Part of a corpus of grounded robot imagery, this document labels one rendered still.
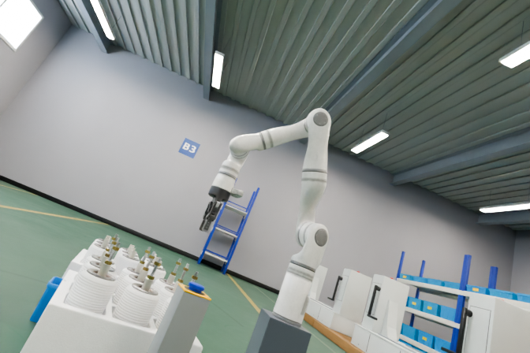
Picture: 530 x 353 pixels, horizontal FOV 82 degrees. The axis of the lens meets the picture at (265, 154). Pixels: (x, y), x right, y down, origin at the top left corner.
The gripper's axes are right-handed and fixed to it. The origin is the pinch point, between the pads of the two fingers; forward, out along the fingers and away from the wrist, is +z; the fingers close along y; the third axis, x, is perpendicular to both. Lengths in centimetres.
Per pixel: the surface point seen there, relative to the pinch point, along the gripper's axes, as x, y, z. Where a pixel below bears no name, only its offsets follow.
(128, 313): -11.4, 17.4, 26.9
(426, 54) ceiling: 224, -193, -350
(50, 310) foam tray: -27.3, 23.0, 29.8
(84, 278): -24.7, 18.1, 22.6
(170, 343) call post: -1.4, 32.5, 26.0
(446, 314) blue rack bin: 501, -332, -33
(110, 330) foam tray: -13.7, 21.1, 30.5
